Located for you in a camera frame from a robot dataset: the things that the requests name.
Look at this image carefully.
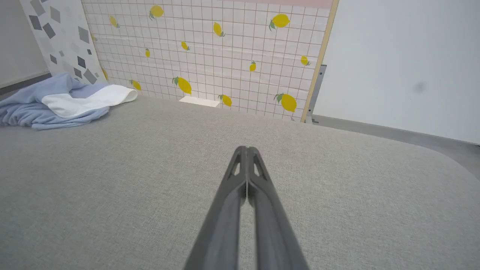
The grey terrazzo pattern panel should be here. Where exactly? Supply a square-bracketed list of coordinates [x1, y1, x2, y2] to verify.
[19, 0, 108, 86]

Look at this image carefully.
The white rectangular box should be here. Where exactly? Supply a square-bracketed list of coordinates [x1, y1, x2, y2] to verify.
[179, 96, 221, 108]

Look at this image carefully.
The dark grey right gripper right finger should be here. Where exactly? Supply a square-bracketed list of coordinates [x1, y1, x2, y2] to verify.
[247, 147, 310, 270]

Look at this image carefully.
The light blue polo shirt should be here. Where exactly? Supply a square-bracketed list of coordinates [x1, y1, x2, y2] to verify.
[0, 72, 138, 131]

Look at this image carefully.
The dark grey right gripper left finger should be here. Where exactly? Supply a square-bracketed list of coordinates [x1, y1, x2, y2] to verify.
[184, 146, 248, 270]

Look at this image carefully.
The lemon print tile panel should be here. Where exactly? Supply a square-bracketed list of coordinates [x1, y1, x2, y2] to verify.
[81, 0, 334, 122]

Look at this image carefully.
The light wooden panel frame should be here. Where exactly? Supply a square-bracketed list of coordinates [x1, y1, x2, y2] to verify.
[300, 0, 340, 123]

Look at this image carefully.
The grey metal bracket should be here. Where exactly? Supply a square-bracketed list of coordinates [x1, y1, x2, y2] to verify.
[306, 64, 327, 124]

